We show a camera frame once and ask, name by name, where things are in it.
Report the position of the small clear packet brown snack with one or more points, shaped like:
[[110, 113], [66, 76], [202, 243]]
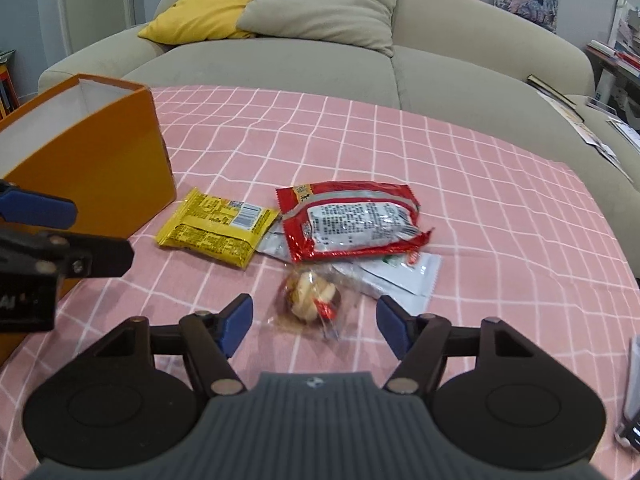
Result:
[[307, 300]]

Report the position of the stacked colourful stools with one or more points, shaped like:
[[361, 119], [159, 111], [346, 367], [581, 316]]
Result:
[[7, 92]]

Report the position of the red packet with white label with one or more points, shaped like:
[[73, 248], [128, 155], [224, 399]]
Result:
[[350, 220]]

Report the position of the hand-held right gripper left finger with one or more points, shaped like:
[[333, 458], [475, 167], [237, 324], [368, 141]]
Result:
[[234, 325]]

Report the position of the white door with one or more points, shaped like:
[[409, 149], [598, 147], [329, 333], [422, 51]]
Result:
[[95, 5]]

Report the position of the white and yellow magazine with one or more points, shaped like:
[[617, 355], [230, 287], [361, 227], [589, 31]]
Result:
[[585, 130]]

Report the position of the cluttered white desk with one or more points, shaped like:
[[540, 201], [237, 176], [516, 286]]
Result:
[[620, 45]]

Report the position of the pink checked tablecloth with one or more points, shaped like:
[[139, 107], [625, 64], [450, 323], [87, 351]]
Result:
[[475, 200]]

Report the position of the yellow snack packet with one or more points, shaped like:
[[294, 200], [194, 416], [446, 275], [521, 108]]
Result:
[[210, 230]]

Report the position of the grey-green pillow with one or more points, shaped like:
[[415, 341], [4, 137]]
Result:
[[325, 5]]

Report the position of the white snack packet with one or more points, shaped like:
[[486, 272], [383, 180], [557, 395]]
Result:
[[405, 280]]

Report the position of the yellow pillow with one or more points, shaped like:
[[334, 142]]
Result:
[[210, 5]]

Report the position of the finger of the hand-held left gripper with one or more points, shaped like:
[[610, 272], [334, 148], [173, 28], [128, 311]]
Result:
[[40, 207], [95, 257]]

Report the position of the beige sofa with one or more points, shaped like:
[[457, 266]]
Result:
[[475, 55]]

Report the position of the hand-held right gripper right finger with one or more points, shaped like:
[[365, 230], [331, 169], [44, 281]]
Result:
[[395, 327]]

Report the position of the orange cardboard box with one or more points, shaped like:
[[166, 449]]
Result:
[[100, 160]]

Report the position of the loose paper sheets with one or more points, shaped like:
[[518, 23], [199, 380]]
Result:
[[627, 132]]

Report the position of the small white device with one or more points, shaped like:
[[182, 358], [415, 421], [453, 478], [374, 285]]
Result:
[[600, 104]]

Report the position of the black book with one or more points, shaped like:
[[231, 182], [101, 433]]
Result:
[[552, 89]]

